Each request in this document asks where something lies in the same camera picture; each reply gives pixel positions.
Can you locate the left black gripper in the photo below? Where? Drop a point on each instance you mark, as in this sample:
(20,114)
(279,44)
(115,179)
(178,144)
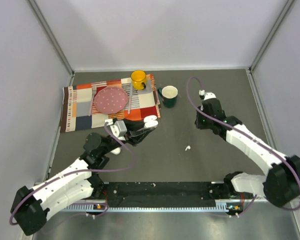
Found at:
(133,125)

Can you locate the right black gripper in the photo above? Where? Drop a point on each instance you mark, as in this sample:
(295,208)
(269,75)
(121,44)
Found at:
(199,125)

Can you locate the white earbud charging case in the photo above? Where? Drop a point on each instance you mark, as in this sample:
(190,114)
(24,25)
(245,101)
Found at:
(150,122)

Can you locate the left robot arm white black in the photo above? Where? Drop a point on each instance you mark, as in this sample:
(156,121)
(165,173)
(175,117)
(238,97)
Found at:
(33,207)

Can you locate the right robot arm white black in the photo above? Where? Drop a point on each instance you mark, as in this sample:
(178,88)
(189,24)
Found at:
(280,181)

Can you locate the dark green mug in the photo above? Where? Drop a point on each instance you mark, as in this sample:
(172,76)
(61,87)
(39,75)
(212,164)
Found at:
(169,95)

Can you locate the lilac knife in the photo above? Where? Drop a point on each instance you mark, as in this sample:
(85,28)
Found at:
(130,98)

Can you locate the pink dotted plate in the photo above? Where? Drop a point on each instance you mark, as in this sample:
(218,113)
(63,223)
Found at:
(110,100)

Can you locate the yellow mug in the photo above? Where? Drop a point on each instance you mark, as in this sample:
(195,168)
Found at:
(139,80)

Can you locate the lilac fork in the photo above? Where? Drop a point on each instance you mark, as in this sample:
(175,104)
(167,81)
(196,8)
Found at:
(93,92)

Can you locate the patterned orange placemat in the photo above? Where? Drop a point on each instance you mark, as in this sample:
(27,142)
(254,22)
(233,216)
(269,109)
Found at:
(78,113)

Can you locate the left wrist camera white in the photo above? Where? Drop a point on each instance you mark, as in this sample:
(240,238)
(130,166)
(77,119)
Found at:
(117,127)

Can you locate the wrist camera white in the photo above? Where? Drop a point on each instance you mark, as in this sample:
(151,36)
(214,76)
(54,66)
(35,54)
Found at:
(117,127)
(205,95)

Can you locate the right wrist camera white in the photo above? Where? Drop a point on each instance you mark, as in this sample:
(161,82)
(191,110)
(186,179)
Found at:
(205,95)

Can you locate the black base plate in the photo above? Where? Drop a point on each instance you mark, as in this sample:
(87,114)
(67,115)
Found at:
(163,194)

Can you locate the grey slotted cable duct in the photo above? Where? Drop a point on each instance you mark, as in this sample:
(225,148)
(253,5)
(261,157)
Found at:
(217,207)

